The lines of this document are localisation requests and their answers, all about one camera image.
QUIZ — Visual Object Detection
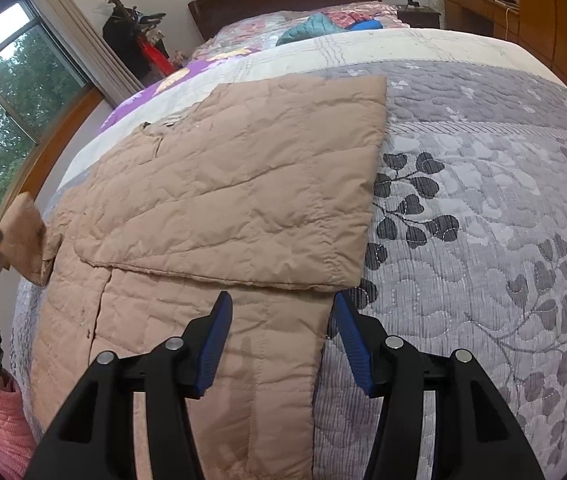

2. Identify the wooden framed window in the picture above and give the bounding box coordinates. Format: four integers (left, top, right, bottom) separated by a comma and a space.
0, 0, 105, 242

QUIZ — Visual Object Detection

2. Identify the pink floral patchwork blanket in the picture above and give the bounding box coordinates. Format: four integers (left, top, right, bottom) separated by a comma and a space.
191, 1, 411, 61

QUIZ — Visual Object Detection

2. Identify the person's left forearm pink sleeve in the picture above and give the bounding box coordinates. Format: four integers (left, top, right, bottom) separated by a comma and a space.
0, 371, 39, 480

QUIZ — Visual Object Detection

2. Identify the coat rack with clothes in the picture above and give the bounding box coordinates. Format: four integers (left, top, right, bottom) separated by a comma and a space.
101, 0, 177, 81

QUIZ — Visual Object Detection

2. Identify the grey floral bed quilt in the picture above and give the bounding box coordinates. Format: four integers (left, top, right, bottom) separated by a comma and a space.
11, 27, 567, 480

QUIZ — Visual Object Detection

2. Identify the purple floral bed sheet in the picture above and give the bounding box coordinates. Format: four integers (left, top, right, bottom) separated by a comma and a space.
101, 45, 264, 131

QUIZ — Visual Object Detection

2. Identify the beige curtain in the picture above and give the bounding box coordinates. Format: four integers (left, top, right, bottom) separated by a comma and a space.
21, 0, 144, 108

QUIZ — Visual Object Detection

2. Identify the dark nightstand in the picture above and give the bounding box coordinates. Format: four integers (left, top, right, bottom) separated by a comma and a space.
396, 2, 441, 30

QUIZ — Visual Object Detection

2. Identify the wooden desk with clutter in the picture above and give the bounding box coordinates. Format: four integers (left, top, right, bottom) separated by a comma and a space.
441, 0, 521, 43

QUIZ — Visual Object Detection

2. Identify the teal quilted cloth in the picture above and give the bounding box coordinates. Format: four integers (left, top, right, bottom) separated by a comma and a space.
276, 12, 350, 48

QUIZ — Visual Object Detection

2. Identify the tan quilted jacket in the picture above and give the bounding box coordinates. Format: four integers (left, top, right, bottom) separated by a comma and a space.
0, 75, 388, 480

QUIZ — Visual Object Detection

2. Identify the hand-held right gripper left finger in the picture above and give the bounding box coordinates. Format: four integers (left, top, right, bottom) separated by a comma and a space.
24, 291, 234, 480

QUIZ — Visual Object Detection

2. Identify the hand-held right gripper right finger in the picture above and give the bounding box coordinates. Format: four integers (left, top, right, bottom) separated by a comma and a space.
331, 291, 547, 480

